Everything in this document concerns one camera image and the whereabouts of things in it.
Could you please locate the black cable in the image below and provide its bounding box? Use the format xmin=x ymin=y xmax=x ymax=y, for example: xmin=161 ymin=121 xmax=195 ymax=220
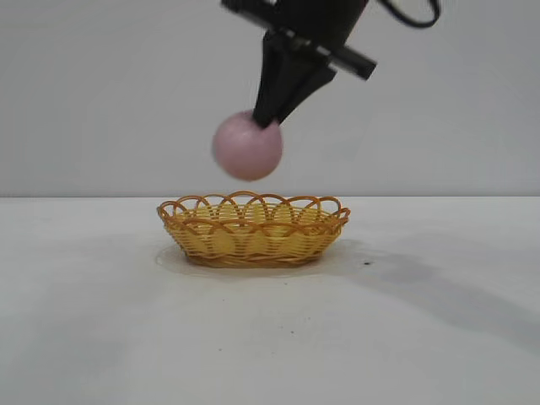
xmin=376 ymin=0 xmax=442 ymax=30

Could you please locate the pink peach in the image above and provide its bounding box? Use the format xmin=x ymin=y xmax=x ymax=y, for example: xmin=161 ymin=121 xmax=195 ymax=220
xmin=211 ymin=110 xmax=284 ymax=183

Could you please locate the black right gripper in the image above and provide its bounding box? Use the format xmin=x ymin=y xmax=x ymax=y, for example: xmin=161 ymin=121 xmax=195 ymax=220
xmin=219 ymin=0 xmax=378 ymax=128

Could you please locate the yellow woven wicker basket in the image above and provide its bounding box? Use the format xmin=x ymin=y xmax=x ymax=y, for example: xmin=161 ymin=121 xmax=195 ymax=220
xmin=158 ymin=190 xmax=351 ymax=269

